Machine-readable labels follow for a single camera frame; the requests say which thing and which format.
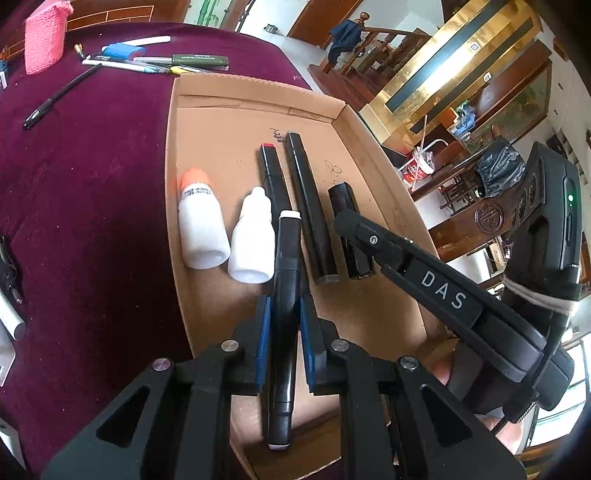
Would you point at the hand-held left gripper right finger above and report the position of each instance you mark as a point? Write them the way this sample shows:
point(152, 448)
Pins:
point(307, 341)

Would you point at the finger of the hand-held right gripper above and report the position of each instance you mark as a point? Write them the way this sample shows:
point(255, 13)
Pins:
point(369, 240)

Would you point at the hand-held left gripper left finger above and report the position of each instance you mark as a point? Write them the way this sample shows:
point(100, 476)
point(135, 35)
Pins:
point(263, 341)

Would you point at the glossy black tube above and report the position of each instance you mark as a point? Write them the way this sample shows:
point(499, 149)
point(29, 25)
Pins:
point(348, 221)

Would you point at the black marker pale caps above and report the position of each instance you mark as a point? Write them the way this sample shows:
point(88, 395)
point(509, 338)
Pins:
point(286, 277)

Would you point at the black marker grey end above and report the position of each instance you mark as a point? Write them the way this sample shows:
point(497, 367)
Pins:
point(309, 207)

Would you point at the white dropper bottle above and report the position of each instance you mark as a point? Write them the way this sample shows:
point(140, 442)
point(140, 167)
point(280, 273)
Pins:
point(251, 244)

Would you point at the black marker red cap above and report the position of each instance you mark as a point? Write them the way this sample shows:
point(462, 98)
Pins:
point(273, 180)

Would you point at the white bottle orange cap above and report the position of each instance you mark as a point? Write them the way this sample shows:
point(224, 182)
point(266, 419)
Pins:
point(201, 226)

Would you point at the cardboard box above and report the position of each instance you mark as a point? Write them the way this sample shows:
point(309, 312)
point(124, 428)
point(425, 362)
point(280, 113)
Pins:
point(221, 138)

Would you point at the white marker grey print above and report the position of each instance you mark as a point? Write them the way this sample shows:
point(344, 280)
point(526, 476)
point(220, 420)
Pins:
point(11, 319)

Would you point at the person's right hand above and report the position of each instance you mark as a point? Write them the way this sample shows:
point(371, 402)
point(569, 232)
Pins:
point(442, 369)

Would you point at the red paper cup with straw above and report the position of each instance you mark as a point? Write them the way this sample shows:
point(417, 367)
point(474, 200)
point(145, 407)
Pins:
point(418, 168)

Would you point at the carved wooden chair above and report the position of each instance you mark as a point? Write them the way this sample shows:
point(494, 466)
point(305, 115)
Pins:
point(494, 217)

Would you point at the black plastic bag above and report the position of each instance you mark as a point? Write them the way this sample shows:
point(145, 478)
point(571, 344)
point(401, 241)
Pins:
point(501, 168)

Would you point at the wooden stair railing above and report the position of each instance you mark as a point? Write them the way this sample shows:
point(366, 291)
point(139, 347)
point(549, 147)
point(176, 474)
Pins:
point(383, 50)

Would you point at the dark blue jacket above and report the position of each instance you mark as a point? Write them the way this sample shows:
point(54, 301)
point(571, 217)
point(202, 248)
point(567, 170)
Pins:
point(346, 37)

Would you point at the brown wooden door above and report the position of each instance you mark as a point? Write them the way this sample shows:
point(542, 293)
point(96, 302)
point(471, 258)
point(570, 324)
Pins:
point(323, 18)

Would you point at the maroon velvet tablecloth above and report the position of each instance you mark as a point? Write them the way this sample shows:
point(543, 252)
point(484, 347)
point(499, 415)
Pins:
point(92, 184)

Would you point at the green pen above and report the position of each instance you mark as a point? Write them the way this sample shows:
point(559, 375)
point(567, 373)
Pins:
point(198, 60)

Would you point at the yellow cutter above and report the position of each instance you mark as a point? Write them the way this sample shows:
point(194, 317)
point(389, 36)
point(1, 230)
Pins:
point(182, 70)

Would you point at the white angular charger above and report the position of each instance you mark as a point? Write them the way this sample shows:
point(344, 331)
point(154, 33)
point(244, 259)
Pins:
point(3, 364)

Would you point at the clear ballpoint pen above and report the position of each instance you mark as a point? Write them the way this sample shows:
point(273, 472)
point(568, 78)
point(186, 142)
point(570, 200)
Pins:
point(157, 60)

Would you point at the bamboo painted panel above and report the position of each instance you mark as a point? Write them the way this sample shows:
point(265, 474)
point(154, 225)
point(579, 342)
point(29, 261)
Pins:
point(212, 9)

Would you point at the plain white marker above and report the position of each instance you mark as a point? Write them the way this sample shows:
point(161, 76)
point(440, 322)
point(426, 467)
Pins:
point(147, 41)

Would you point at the white thin pen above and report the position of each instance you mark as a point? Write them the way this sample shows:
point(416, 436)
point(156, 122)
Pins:
point(120, 65)

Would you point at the blue lighter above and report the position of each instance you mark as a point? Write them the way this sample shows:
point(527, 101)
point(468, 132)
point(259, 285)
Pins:
point(119, 49)

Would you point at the wooden cabinet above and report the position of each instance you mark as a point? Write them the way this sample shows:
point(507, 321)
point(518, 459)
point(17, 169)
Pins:
point(115, 14)

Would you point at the gold black brush pen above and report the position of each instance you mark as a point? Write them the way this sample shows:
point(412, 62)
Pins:
point(81, 50)

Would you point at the pink knitted cover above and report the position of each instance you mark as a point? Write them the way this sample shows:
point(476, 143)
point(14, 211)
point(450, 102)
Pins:
point(46, 37)

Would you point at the gold wall panel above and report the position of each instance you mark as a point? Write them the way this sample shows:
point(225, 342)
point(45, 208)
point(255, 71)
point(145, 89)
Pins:
point(443, 64)

